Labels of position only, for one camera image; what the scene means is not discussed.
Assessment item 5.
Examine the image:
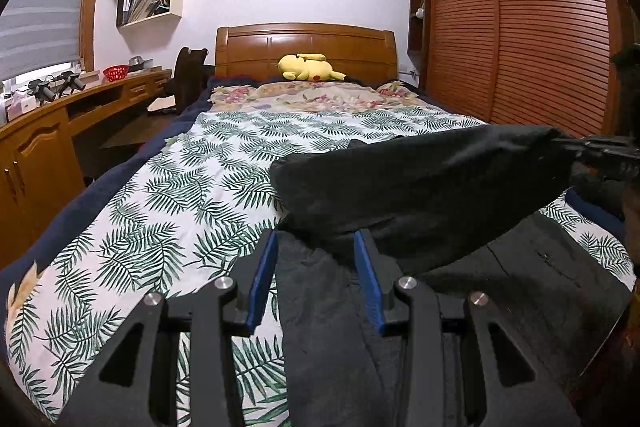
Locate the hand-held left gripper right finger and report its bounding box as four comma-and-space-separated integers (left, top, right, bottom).
352, 229, 583, 427

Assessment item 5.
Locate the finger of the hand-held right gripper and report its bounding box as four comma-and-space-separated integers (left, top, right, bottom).
552, 134, 640, 172
570, 163, 628, 222

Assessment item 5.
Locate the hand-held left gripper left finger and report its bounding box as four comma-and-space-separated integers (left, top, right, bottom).
59, 229, 279, 427

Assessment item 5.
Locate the black garment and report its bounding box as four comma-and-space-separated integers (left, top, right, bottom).
270, 124, 633, 427

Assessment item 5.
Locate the bed with fern-print cover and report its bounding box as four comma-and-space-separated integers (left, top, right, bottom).
6, 107, 637, 425

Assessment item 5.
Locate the wooden louvred wardrobe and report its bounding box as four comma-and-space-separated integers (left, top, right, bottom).
407, 0, 633, 138

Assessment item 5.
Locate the floral pillow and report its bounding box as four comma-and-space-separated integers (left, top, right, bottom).
207, 79, 427, 114

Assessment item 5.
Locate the dark brown chair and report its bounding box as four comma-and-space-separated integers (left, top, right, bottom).
147, 47, 209, 115

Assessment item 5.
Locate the yellow plush toy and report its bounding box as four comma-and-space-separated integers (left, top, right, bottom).
277, 53, 347, 83

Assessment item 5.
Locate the wooden headboard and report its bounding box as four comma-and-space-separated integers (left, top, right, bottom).
215, 23, 398, 86

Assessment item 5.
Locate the wooden desk with cabinets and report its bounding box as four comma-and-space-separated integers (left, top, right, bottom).
0, 68, 174, 270

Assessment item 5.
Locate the black hand-held device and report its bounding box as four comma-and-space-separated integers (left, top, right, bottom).
27, 79, 59, 102
56, 71, 87, 96

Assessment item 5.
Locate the white tissue box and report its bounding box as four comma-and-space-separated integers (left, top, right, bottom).
4, 89, 40, 124

